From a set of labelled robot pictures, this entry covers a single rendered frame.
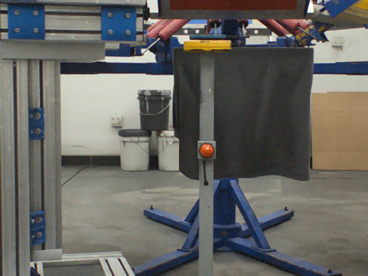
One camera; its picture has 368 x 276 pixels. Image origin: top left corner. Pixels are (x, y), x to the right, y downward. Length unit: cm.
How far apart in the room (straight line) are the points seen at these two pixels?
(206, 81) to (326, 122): 500
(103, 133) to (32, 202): 495
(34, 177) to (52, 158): 7
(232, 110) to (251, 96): 8
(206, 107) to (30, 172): 53
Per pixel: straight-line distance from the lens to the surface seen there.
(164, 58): 346
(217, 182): 362
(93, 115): 702
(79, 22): 187
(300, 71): 234
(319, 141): 694
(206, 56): 202
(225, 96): 231
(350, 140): 700
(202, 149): 199
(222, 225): 367
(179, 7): 298
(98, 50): 196
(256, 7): 299
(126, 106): 698
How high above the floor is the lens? 85
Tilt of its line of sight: 5 degrees down
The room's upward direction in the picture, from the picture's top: straight up
